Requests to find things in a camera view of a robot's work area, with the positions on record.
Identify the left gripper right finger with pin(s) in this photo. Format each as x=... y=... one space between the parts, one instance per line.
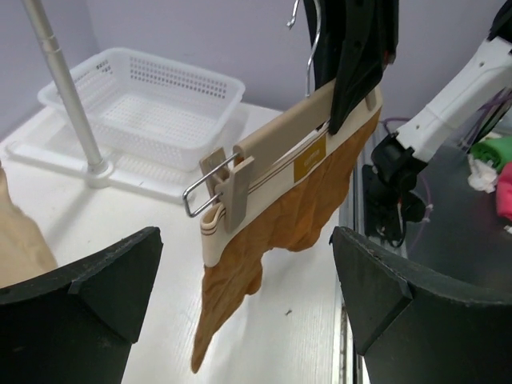
x=412 y=324

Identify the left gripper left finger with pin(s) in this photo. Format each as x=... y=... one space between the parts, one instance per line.
x=77 y=324

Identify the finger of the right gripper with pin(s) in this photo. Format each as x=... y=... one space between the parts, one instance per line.
x=327 y=56
x=369 y=46

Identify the brown orange underwear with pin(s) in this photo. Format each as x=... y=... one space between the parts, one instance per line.
x=289 y=206

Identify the beige clip hanger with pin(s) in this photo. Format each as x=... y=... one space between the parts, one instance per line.
x=228 y=178

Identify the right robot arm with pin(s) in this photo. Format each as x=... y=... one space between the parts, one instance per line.
x=396 y=162

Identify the cream beige underwear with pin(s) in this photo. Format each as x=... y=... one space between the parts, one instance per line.
x=24 y=251

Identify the white and silver clothes rack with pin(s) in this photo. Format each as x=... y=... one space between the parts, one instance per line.
x=71 y=147

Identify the colourful cloth pile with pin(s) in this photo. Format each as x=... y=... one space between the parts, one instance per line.
x=490 y=172

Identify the white plastic basket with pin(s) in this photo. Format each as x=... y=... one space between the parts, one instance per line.
x=156 y=108

